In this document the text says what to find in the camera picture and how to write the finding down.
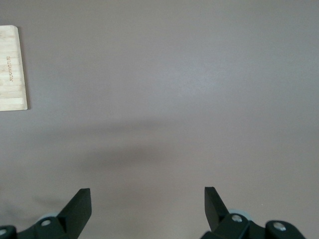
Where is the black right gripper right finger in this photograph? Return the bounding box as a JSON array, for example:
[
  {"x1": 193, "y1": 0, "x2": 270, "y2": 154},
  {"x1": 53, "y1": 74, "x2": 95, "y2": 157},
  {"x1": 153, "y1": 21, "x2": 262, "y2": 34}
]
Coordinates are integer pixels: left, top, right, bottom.
[{"x1": 200, "y1": 186, "x2": 252, "y2": 239}]

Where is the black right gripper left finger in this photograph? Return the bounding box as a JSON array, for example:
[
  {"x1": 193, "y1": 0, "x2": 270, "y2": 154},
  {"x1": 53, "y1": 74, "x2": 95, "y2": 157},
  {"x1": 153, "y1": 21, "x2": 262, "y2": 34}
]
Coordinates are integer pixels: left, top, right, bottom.
[{"x1": 16, "y1": 188, "x2": 93, "y2": 239}]

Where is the bamboo cutting board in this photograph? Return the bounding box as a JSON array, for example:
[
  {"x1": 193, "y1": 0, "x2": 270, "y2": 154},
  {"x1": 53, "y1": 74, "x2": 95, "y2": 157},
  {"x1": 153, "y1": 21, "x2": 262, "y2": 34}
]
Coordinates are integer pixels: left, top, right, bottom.
[{"x1": 0, "y1": 25, "x2": 29, "y2": 112}]

